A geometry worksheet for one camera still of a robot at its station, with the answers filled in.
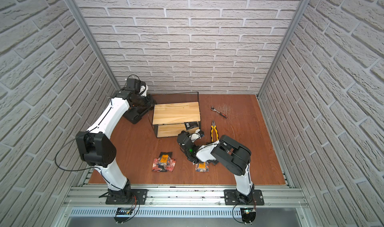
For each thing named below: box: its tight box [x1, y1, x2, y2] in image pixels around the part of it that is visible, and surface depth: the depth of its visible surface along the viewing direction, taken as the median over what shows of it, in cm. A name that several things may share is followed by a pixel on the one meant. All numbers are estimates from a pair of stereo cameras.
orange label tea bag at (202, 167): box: [195, 162, 210, 172], surface depth 85 cm
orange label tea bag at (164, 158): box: [158, 152, 173, 166], surface depth 87 cm
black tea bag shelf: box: [184, 121, 199, 130], surface depth 102 cm
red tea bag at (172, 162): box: [166, 158, 177, 172], surface depth 86 cm
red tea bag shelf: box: [152, 157, 163, 172], surface depth 85 cm
